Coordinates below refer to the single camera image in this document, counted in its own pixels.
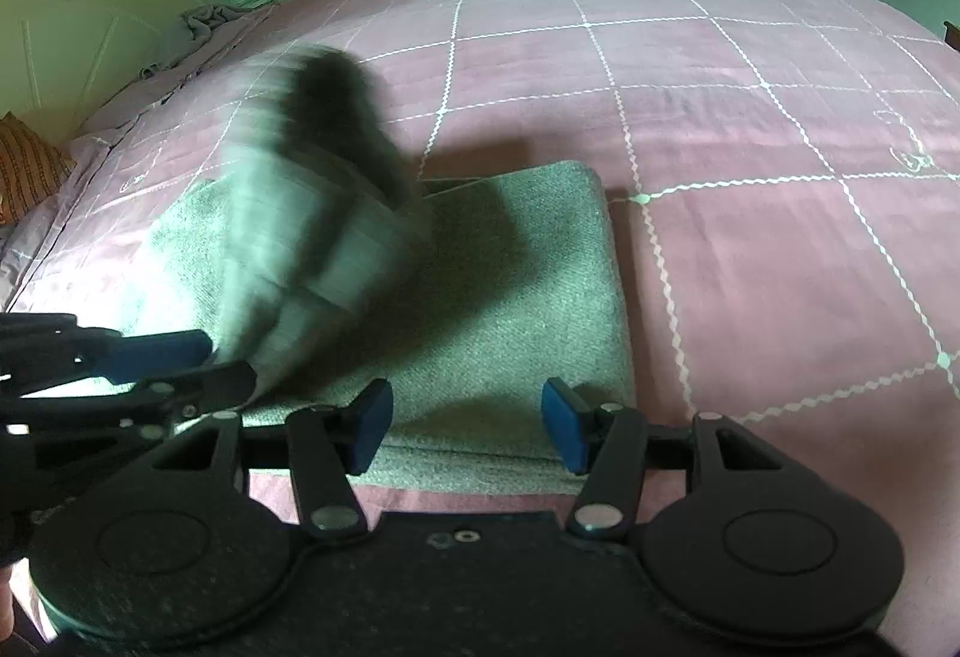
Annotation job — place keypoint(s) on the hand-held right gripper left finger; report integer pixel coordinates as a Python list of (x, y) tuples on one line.
[(371, 424)]

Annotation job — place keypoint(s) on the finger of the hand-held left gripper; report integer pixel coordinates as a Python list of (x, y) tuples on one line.
[(210, 383), (161, 353)]

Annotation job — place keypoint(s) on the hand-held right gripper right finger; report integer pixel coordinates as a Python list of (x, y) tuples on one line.
[(566, 424)]

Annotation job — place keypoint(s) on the green pants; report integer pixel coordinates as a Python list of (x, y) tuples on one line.
[(510, 297)]

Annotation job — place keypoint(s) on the lilac pillow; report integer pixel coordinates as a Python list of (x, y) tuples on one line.
[(41, 237), (150, 94)]

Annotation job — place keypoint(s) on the orange striped pillow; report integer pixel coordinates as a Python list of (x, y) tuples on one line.
[(30, 169)]

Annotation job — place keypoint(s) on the white headboard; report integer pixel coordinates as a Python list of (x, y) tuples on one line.
[(75, 42)]

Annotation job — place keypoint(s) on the grey crumpled cloth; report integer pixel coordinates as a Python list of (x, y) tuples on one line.
[(214, 31)]

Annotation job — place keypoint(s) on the bed with pink checked sheet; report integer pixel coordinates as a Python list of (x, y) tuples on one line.
[(750, 102)]

